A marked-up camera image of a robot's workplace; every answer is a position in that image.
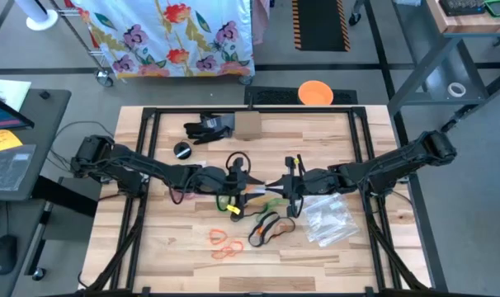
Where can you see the orange rubber band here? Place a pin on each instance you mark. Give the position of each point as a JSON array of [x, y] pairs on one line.
[[250, 189], [281, 227], [212, 237], [233, 249]]

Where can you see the small brown cardboard box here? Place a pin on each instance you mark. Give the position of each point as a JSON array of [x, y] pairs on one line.
[[248, 125]]

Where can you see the black ribbed floor mat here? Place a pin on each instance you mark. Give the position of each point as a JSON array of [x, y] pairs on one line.
[[266, 97]]

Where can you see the gray workbench with wooden top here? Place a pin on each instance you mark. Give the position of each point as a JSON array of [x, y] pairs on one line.
[[419, 73]]

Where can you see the green rubber band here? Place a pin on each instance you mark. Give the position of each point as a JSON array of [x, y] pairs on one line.
[[274, 204], [221, 204]]

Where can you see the black desk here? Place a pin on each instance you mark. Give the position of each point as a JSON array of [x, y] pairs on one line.
[[54, 119]]

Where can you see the white round pedestal base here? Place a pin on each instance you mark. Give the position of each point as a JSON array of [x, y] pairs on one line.
[[41, 22]]

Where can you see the pink cloth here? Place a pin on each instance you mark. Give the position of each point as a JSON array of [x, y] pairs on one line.
[[261, 20]]

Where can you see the black mat with hazard stripes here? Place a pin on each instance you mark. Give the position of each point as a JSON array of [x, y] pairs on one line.
[[320, 24]]

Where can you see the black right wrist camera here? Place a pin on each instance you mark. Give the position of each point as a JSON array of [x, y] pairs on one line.
[[295, 161]]

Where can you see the stack of clear plastic bags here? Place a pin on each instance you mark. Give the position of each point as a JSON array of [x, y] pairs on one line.
[[328, 222]]

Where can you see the black computer mouse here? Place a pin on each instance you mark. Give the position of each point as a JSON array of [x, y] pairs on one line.
[[3, 253]]

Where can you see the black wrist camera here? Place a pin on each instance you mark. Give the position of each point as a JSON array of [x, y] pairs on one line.
[[295, 161], [237, 212]]

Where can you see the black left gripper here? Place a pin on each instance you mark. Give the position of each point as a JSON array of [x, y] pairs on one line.
[[225, 179]]

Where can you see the black caster wheel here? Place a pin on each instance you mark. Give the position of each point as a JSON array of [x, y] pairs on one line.
[[354, 18]]

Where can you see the computer monitor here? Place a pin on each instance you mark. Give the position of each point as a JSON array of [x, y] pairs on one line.
[[2, 115]]

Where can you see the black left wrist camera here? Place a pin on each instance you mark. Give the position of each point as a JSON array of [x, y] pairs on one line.
[[237, 212]]

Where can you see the clear plastic zip bag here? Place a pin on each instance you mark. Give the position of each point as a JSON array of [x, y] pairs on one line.
[[270, 189], [196, 194]]

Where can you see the green plastic tray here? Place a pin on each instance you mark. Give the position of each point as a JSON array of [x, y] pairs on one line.
[[491, 12]]

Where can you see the white floral cloth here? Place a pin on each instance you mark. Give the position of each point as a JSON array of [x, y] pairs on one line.
[[171, 37]]

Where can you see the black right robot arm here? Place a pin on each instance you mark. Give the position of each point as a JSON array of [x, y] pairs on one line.
[[390, 165]]

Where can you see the black round desk knob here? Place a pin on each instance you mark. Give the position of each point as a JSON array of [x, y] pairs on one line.
[[45, 94]]

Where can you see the yellow sticky note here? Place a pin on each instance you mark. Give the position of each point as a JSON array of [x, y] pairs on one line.
[[2, 140]]

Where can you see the orange bowl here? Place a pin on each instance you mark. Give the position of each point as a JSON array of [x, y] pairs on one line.
[[316, 92]]

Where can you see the white paper sheet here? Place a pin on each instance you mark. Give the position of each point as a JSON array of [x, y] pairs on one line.
[[10, 92]]

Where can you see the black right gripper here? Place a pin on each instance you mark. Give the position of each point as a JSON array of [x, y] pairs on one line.
[[301, 183]]

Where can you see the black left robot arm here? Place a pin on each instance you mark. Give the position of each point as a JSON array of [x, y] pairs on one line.
[[151, 167]]

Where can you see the black and gray work glove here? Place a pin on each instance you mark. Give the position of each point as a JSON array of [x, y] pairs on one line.
[[208, 130]]

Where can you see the white tape roll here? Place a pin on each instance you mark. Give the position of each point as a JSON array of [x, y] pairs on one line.
[[449, 89]]

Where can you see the wide black rubber band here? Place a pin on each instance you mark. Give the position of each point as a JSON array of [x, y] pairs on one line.
[[256, 214], [293, 226]]

